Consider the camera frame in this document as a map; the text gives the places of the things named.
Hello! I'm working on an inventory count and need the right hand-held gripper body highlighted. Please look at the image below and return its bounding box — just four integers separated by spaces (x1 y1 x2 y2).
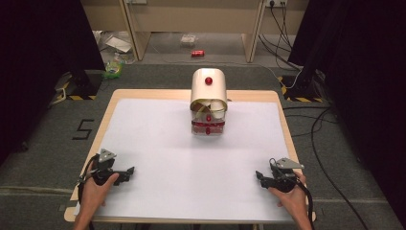
269 157 305 193

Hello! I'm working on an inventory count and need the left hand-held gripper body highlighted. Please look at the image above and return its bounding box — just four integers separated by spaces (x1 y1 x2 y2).
91 148 124 187

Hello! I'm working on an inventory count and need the stack of red coffee sticks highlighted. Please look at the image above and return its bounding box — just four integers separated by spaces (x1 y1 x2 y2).
192 120 226 127
192 126 224 135

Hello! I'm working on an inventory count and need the clear drawer with red knob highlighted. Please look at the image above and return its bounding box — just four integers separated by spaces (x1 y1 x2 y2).
191 115 226 127
191 126 226 137

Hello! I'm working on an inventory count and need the white storage box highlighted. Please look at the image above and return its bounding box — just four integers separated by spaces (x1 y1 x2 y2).
190 67 228 137

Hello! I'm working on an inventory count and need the person's right hand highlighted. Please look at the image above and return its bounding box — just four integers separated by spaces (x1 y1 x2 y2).
268 173 309 217

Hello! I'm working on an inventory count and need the person's left hand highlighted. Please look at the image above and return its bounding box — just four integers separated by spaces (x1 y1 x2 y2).
79 172 120 216

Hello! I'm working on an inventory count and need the wooden table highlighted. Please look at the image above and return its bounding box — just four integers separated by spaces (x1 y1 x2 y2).
63 89 317 224

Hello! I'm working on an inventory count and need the white paper cup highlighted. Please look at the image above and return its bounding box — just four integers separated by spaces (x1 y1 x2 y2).
209 100 227 119

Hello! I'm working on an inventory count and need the hazard striped stand base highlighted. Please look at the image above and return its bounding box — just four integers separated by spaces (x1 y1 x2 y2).
277 75 324 104
52 70 103 102

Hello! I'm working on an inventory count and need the brown paper cup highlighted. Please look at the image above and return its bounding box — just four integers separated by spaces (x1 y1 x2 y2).
191 100 212 120

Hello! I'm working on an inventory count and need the green plastic bag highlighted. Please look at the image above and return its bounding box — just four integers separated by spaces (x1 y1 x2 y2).
102 52 125 81

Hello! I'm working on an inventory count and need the black curtain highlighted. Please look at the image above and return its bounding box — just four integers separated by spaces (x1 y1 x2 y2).
0 0 106 167
288 0 406 221

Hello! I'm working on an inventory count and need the clear plastic wrapping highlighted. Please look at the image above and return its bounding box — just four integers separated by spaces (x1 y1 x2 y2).
92 30 134 55

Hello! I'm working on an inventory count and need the white packet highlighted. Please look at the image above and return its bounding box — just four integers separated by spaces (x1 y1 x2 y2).
180 34 197 48

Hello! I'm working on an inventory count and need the beige desk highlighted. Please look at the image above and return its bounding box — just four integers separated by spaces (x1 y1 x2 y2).
79 0 310 63

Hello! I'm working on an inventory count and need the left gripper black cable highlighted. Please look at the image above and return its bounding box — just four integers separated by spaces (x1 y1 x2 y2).
77 154 99 205

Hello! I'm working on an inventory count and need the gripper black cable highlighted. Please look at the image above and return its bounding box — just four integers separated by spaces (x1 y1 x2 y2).
296 178 316 224
77 154 99 205

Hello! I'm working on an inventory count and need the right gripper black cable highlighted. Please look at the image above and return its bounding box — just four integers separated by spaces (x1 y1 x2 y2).
296 178 316 224

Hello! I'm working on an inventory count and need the black floor cable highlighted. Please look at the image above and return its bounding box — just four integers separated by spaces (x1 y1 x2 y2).
282 106 372 230

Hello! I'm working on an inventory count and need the black power cable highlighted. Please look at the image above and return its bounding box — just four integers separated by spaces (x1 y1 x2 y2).
258 2 303 71

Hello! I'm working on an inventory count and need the white wall socket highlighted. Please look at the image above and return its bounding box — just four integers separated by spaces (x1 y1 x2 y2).
264 0 288 9

